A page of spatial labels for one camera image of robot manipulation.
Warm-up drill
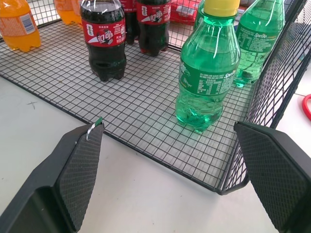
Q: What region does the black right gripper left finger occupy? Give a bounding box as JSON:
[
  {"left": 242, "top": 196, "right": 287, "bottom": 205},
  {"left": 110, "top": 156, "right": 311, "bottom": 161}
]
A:
[{"left": 0, "top": 117, "right": 105, "bottom": 233}]

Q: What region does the orange soda bottle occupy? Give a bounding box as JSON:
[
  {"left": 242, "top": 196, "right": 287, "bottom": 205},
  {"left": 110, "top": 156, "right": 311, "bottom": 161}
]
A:
[
  {"left": 0, "top": 0, "right": 41, "bottom": 52},
  {"left": 53, "top": 0, "right": 84, "bottom": 27}
]

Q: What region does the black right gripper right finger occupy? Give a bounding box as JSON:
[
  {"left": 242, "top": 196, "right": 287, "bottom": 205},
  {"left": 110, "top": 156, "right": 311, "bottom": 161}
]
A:
[{"left": 233, "top": 120, "right": 311, "bottom": 233}]

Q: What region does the black wire mesh basket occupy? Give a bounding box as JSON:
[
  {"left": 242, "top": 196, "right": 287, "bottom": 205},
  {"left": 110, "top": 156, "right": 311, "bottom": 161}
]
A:
[{"left": 0, "top": 0, "right": 311, "bottom": 196}]

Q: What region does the red snack package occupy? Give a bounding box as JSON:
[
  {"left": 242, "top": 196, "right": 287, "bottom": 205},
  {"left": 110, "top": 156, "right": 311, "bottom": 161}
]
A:
[{"left": 169, "top": 0, "right": 201, "bottom": 24}]

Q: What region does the red ring object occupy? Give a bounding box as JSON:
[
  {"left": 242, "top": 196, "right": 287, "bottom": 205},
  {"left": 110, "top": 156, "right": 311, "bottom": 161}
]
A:
[{"left": 301, "top": 94, "right": 311, "bottom": 121}]

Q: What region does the dark cola bottle red label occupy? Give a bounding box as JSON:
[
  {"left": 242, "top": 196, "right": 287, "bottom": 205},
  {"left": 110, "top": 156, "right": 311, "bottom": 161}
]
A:
[
  {"left": 80, "top": 0, "right": 127, "bottom": 82},
  {"left": 121, "top": 0, "right": 139, "bottom": 45},
  {"left": 136, "top": 0, "right": 172, "bottom": 57}
]

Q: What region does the green Sprite bottle yellow cap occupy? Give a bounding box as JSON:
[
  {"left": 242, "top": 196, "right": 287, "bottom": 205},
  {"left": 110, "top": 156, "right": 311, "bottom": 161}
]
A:
[{"left": 175, "top": 0, "right": 242, "bottom": 133}]

